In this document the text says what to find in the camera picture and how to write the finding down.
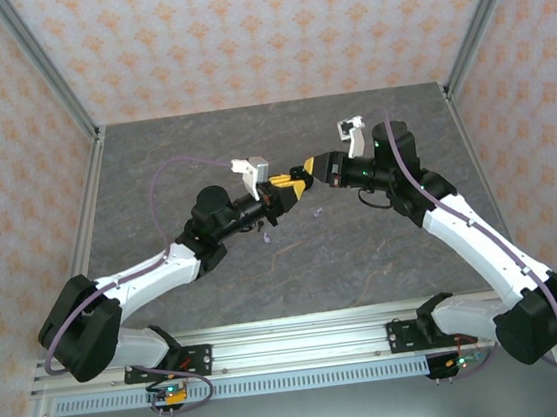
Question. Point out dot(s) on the wide aluminium mounting beam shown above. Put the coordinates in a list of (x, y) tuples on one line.
[(299, 347)]

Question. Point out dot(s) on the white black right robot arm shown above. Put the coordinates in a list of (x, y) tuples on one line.
[(473, 241)]

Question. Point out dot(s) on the aluminium side table rail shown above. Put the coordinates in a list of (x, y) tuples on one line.
[(81, 241), (473, 146)]

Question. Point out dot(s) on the aluminium upright frame post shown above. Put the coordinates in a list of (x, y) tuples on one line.
[(481, 19), (47, 69)]

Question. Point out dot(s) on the purple earbud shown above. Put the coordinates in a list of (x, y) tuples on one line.
[(268, 239), (317, 211)]

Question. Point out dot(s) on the black round earbud case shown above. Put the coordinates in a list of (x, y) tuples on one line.
[(297, 171)]

